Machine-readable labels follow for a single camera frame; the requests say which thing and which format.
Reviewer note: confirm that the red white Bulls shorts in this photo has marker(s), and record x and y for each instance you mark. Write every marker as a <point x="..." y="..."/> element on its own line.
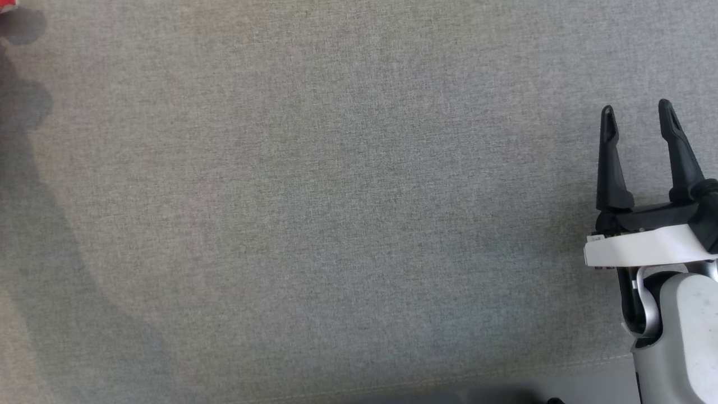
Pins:
<point x="4" y="3"/>

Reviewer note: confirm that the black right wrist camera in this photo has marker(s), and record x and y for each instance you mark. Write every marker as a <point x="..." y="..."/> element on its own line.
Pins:
<point x="708" y="213"/>

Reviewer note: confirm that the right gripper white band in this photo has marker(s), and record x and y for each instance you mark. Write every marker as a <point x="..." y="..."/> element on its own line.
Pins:
<point x="645" y="241"/>

